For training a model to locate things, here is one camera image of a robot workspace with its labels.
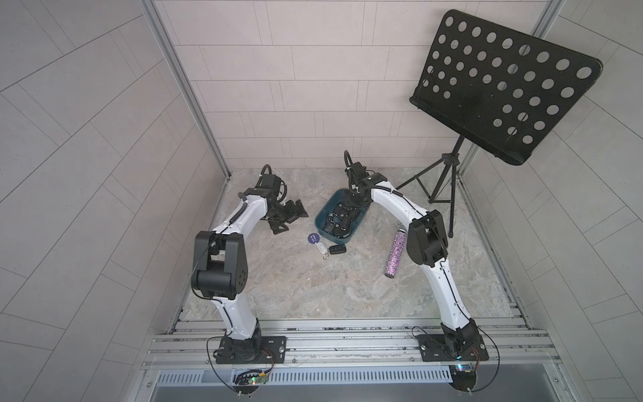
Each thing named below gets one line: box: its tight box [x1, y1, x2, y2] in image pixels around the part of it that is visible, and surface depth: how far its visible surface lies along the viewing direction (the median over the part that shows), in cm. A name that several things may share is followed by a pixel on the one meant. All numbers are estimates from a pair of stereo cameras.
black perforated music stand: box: [395, 9, 603, 238], surface depth 63 cm
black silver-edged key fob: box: [333, 219, 351, 239], surface depth 98 cm
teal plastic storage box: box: [314, 189, 371, 245], surface depth 100 cm
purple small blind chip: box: [307, 232, 320, 244], surface depth 98 cm
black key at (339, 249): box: [329, 244, 347, 255], surface depth 93 cm
